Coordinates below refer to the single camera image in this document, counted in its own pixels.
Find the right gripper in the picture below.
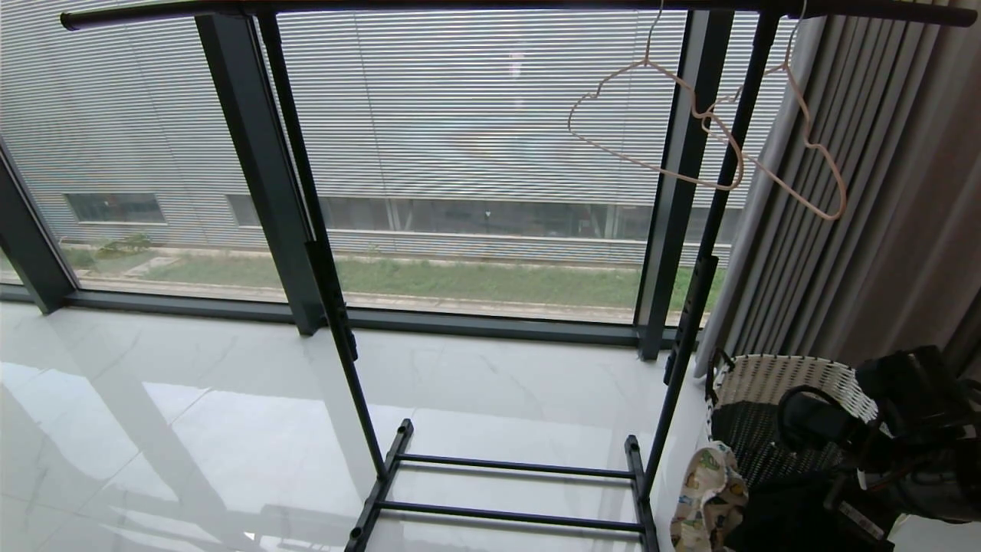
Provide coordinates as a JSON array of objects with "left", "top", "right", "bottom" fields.
[{"left": 822, "top": 466, "right": 903, "bottom": 543}]

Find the black garment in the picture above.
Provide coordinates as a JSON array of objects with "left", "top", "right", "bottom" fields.
[{"left": 724, "top": 469, "right": 899, "bottom": 552}]

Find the pink clothes hanger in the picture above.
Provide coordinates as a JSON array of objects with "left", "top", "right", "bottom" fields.
[
  {"left": 701, "top": 0, "right": 848, "bottom": 223},
  {"left": 567, "top": 0, "right": 746, "bottom": 192}
]

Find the white laundry basket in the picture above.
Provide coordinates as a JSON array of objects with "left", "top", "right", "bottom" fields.
[{"left": 705, "top": 349, "right": 882, "bottom": 495}]

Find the black clothes rack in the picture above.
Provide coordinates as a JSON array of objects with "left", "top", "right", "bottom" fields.
[{"left": 60, "top": 0, "right": 978, "bottom": 552}]

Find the cream printed garment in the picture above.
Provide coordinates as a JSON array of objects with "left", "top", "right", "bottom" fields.
[{"left": 671, "top": 441, "right": 750, "bottom": 552}]

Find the beige curtain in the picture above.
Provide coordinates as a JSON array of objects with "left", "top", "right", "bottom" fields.
[{"left": 694, "top": 0, "right": 981, "bottom": 380}]

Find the window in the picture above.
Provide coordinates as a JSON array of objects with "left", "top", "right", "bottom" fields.
[{"left": 0, "top": 0, "right": 798, "bottom": 361}]

